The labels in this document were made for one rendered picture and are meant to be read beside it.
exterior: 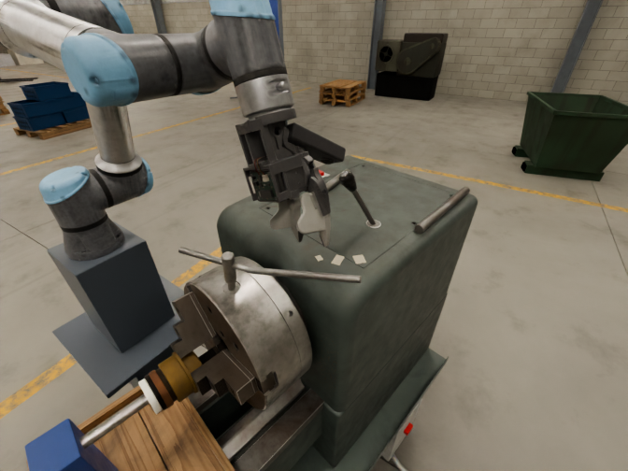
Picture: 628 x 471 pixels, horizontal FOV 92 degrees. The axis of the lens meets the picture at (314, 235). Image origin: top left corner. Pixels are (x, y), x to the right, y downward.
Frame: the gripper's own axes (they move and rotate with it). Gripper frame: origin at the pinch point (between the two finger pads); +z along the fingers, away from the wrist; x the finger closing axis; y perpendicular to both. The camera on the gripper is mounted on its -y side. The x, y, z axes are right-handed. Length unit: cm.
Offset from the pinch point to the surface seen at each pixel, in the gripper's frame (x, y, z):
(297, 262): -10.7, -2.4, 8.5
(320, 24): -733, -820, -292
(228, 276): -12.1, 11.9, 4.2
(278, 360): -5.6, 11.1, 21.3
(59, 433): -22, 43, 18
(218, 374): -13.5, 20.0, 21.5
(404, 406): -13, -31, 82
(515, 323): -16, -161, 139
